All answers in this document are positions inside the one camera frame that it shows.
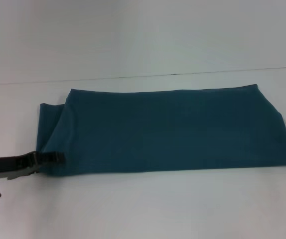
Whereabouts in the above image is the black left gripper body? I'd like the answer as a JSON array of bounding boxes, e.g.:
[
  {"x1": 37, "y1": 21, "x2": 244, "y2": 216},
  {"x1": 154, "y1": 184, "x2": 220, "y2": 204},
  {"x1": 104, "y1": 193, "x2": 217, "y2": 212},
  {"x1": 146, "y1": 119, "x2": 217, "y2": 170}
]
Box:
[{"x1": 0, "y1": 151, "x2": 40, "y2": 181}]

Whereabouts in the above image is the teal FREE print t-shirt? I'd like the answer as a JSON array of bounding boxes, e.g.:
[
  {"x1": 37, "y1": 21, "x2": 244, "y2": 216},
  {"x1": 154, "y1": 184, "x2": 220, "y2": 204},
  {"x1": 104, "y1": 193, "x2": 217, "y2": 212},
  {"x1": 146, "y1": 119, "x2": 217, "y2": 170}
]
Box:
[{"x1": 38, "y1": 84, "x2": 286, "y2": 177}]

